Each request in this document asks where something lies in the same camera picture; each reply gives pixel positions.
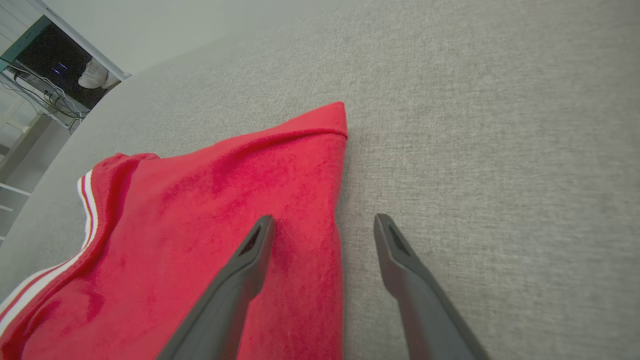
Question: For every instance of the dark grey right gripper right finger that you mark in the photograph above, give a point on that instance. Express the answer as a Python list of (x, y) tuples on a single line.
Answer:
[(425, 310)]

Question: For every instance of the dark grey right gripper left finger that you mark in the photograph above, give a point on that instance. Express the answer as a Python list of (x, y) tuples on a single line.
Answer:
[(225, 310)]

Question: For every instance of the red basketball jersey white trim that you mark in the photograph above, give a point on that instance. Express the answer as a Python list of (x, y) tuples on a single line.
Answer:
[(175, 225)]

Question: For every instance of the grey fabric sofa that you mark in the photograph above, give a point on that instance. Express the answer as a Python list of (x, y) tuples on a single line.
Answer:
[(500, 150)]

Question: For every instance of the white shoe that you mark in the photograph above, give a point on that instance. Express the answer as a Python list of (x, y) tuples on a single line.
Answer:
[(95, 75)]

